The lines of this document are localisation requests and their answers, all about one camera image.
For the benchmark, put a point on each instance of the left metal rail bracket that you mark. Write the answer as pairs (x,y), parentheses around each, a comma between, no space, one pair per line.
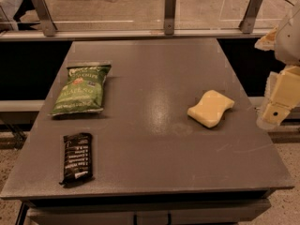
(47,25)

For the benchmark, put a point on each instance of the grey table base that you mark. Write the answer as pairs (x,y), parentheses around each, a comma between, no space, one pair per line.
(216,208)

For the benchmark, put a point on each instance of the metal rail bracket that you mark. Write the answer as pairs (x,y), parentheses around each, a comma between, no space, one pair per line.
(246,26)
(169,17)
(47,25)

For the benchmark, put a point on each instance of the black rxbar chocolate bar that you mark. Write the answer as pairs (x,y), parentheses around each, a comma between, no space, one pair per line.
(77,158)

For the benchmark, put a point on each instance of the right metal rail bracket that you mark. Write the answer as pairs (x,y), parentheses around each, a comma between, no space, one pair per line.
(246,26)

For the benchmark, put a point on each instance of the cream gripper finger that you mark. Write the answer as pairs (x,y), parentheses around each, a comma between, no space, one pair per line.
(267,42)
(281,95)

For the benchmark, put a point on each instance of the middle metal rail bracket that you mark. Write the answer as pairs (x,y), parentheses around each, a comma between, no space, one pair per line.
(169,17)

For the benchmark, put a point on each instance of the grey horizontal rail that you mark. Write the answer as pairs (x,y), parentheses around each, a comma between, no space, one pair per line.
(130,34)

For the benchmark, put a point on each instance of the yellow sponge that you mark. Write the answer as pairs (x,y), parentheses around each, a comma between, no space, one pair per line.
(210,109)

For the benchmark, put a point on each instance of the green jalapeno chips bag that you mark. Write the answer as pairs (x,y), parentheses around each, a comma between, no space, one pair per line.
(84,89)

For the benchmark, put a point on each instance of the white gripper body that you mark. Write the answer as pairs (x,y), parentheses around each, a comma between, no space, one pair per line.
(289,41)

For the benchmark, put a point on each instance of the person in background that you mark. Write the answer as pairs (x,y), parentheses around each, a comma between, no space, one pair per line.
(14,3)

